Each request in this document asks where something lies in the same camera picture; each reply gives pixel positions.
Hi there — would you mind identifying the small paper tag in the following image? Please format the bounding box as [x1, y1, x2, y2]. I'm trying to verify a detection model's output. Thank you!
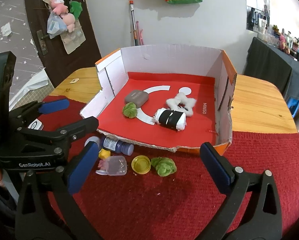
[70, 78, 79, 84]

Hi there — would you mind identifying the door handle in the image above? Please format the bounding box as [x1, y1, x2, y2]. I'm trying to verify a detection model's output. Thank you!
[37, 30, 50, 56]

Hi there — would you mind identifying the large green plush ball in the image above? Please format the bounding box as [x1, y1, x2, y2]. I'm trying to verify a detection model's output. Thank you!
[150, 157, 177, 177]

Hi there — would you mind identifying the black and white cloth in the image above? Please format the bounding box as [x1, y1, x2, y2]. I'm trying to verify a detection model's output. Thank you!
[152, 108, 186, 131]

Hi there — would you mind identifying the plastic bag on door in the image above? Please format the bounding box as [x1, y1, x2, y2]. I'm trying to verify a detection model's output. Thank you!
[47, 12, 67, 39]

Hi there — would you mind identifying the grey rounded case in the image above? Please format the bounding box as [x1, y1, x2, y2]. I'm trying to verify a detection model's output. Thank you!
[124, 89, 149, 108]

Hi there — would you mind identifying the dark brown door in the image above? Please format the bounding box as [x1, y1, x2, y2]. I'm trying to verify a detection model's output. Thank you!
[24, 0, 101, 87]

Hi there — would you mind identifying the white fluffy star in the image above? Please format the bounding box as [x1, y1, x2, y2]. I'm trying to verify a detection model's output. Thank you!
[166, 92, 197, 117]

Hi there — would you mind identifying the dark blue bottle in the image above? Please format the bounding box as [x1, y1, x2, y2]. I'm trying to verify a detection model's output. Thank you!
[100, 137, 134, 156]

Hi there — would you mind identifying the blonde pink doll figure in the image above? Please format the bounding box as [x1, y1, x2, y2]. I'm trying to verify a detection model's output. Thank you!
[98, 149, 111, 170]

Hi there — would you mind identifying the white square charger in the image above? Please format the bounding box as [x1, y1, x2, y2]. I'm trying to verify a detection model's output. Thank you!
[28, 119, 44, 131]

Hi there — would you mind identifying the small green plush ball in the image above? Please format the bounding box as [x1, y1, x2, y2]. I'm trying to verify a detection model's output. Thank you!
[122, 102, 137, 119]

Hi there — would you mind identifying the orange cardboard box tray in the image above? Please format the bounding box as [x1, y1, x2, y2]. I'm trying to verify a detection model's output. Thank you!
[81, 44, 237, 153]

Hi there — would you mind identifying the yellow plastic lid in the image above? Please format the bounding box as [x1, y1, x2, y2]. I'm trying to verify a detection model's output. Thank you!
[131, 155, 151, 175]

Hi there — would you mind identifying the silver pole with orange cap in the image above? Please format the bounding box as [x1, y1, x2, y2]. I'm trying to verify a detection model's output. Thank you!
[129, 0, 139, 46]

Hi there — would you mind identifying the pink plush pig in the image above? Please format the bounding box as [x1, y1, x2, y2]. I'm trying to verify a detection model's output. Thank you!
[50, 0, 76, 33]

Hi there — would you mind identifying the red table cloth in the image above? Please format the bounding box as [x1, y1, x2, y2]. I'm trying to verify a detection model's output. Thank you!
[40, 95, 299, 240]

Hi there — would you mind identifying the dark covered side table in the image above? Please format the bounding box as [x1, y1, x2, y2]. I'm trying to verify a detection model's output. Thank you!
[243, 37, 299, 100]

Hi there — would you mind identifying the green plush on door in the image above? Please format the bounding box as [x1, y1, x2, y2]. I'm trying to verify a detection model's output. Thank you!
[69, 1, 83, 20]

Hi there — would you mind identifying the white round jar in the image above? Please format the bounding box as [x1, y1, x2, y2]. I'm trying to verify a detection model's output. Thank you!
[84, 136, 101, 147]

